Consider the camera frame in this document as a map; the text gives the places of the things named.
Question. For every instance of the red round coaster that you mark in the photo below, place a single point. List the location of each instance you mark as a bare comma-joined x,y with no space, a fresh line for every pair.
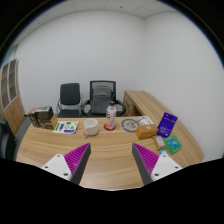
108,128

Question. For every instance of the black chair at left edge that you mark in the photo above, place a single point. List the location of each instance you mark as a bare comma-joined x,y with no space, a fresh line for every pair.
8,141

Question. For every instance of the black office chair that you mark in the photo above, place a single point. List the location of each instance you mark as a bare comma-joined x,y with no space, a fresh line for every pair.
69,96

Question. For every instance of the grey mesh office chair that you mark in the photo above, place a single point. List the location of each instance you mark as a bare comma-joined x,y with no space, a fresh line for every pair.
102,93

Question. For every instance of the wooden cabinet with glass doors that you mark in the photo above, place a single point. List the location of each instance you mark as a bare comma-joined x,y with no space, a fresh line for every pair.
11,108

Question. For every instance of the white ceramic mug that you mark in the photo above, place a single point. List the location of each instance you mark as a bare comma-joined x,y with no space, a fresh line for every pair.
90,127

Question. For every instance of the dark box stack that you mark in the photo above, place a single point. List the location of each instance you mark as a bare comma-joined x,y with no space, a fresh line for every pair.
43,117

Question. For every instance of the green box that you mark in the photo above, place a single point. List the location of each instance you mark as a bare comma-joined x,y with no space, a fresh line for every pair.
172,144

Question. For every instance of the small blue card box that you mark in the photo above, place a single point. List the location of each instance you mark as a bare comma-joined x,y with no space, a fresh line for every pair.
163,152

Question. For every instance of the purple upright booklet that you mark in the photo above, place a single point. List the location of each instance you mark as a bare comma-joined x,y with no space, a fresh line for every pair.
166,125

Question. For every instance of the small yellow snack pack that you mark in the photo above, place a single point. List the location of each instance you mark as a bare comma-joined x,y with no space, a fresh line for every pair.
159,143

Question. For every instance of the white green sticker sheet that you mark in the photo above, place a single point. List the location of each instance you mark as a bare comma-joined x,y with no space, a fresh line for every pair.
66,127

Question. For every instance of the grey round disc on paper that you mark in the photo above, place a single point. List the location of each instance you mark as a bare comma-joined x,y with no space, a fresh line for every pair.
130,125

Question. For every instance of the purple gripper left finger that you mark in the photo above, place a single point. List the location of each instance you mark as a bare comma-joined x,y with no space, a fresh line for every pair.
70,166

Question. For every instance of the plastic water bottle pink label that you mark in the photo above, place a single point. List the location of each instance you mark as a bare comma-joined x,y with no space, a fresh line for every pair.
110,115

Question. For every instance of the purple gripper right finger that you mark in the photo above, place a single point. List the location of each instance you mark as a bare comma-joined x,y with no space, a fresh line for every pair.
153,166

